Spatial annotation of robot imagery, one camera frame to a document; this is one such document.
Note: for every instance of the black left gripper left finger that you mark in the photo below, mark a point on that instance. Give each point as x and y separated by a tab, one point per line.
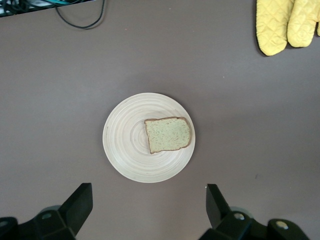
75	207

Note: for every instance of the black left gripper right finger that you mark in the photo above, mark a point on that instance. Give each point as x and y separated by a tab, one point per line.
216	207

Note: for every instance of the round wooden plate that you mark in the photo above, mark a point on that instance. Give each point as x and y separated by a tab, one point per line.
125	140

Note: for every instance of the brown toast slice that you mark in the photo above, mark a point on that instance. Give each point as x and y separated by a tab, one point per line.
168	135

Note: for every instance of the yellow quilted oven mitt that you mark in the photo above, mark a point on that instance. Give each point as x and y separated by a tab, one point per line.
303	25
271	27

